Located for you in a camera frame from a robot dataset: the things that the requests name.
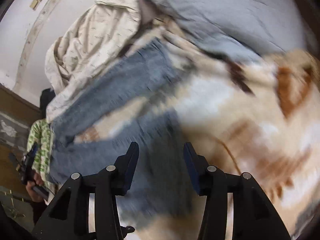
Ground grey denim jeans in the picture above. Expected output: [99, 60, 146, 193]
[49, 38, 191, 218]

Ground person left hand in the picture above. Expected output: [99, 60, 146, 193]
[25, 172, 48, 203]

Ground green patterned folded quilt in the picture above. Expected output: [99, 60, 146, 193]
[27, 119, 53, 187]

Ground wooden glass panel door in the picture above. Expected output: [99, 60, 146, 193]
[1, 85, 41, 196]

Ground black garment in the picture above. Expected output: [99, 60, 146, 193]
[40, 88, 55, 119]

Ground leaf print bed blanket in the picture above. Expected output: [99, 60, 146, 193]
[129, 19, 319, 239]

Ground cream patterned duvet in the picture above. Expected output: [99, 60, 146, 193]
[44, 0, 141, 122]

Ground grey quilted pillow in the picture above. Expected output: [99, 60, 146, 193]
[150, 0, 306, 61]

